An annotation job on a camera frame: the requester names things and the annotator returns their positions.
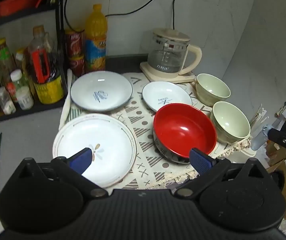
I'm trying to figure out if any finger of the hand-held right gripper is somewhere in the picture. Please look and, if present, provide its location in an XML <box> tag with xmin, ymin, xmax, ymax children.
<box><xmin>251</xmin><ymin>124</ymin><xmax>286</xmax><ymax>159</ymax></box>

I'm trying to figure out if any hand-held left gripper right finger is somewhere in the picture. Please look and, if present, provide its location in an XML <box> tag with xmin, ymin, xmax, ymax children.
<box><xmin>174</xmin><ymin>148</ymin><xmax>280</xmax><ymax>198</ymax></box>

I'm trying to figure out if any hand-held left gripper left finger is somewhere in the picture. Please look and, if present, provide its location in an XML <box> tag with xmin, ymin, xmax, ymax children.
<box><xmin>9</xmin><ymin>147</ymin><xmax>109</xmax><ymax>198</ymax></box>

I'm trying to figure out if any white plate with flower print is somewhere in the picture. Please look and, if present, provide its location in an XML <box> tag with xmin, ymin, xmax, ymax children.
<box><xmin>53</xmin><ymin>113</ymin><xmax>137</xmax><ymax>188</ymax></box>

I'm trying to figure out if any red bowl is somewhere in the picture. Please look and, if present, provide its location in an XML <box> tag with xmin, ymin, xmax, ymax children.
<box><xmin>153</xmin><ymin>103</ymin><xmax>218</xmax><ymax>164</ymax></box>

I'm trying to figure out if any pale green bowl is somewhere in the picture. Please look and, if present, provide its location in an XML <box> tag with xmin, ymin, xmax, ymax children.
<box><xmin>195</xmin><ymin>73</ymin><xmax>231</xmax><ymax>107</ymax></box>
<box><xmin>210</xmin><ymin>101</ymin><xmax>251</xmax><ymax>145</ymax></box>

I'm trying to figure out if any large white blue-rimmed plate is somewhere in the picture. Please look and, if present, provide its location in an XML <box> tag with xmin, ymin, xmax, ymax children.
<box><xmin>70</xmin><ymin>71</ymin><xmax>134</xmax><ymax>113</ymax></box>

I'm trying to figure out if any small white blue-rimmed plate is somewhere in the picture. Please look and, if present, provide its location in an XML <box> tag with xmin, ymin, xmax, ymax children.
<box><xmin>142</xmin><ymin>81</ymin><xmax>193</xmax><ymax>113</ymax></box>

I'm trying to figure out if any bundle of white sticks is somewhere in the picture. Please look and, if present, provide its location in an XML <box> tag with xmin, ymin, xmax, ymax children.
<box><xmin>249</xmin><ymin>103</ymin><xmax>270</xmax><ymax>136</ymax></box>

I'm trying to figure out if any patterned table mat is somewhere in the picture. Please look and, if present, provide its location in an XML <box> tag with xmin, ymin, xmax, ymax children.
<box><xmin>59</xmin><ymin>72</ymin><xmax>256</xmax><ymax>190</ymax></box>

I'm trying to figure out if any white-lid spice jar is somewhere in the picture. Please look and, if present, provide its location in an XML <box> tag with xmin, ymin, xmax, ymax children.
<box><xmin>16</xmin><ymin>86</ymin><xmax>34</xmax><ymax>111</ymax></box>

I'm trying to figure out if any red drink can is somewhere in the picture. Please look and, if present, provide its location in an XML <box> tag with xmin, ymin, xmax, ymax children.
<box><xmin>68</xmin><ymin>54</ymin><xmax>86</xmax><ymax>77</ymax></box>
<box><xmin>65</xmin><ymin>28</ymin><xmax>85</xmax><ymax>58</ymax></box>

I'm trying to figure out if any small clear spice jar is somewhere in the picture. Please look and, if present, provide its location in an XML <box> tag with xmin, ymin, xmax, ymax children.
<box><xmin>0</xmin><ymin>87</ymin><xmax>17</xmax><ymax>116</ymax></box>

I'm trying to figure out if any cream kettle base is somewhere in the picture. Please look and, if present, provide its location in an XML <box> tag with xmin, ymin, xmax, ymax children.
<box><xmin>140</xmin><ymin>61</ymin><xmax>196</xmax><ymax>84</ymax></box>

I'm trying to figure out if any white-cap bottle with red label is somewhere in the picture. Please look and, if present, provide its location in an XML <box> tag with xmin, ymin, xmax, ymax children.
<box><xmin>6</xmin><ymin>69</ymin><xmax>25</xmax><ymax>103</ymax></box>

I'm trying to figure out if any orange juice bottle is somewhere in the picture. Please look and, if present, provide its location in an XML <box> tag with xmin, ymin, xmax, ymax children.
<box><xmin>85</xmin><ymin>4</ymin><xmax>108</xmax><ymax>73</ymax></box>

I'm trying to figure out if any clear plastic oil bottle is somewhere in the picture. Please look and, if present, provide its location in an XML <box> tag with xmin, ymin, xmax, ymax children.
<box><xmin>27</xmin><ymin>25</ymin><xmax>59</xmax><ymax>80</ymax></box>

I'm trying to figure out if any green-label sauce bottle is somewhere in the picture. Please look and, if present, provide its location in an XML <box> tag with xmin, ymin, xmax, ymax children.
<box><xmin>0</xmin><ymin>38</ymin><xmax>17</xmax><ymax>81</ymax></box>

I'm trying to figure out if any black metal rack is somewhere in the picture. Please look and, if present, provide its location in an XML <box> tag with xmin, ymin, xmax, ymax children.
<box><xmin>0</xmin><ymin>0</ymin><xmax>69</xmax><ymax>123</ymax></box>

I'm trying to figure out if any red plastic container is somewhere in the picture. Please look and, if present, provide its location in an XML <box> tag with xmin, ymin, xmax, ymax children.
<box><xmin>0</xmin><ymin>0</ymin><xmax>44</xmax><ymax>18</ymax></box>

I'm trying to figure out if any glass kettle with cream handle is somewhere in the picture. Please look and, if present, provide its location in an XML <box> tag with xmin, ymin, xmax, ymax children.
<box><xmin>147</xmin><ymin>28</ymin><xmax>203</xmax><ymax>76</ymax></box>

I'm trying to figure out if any black kettle cable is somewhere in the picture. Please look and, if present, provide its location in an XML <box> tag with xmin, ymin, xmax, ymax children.
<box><xmin>171</xmin><ymin>0</ymin><xmax>184</xmax><ymax>31</ymax></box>

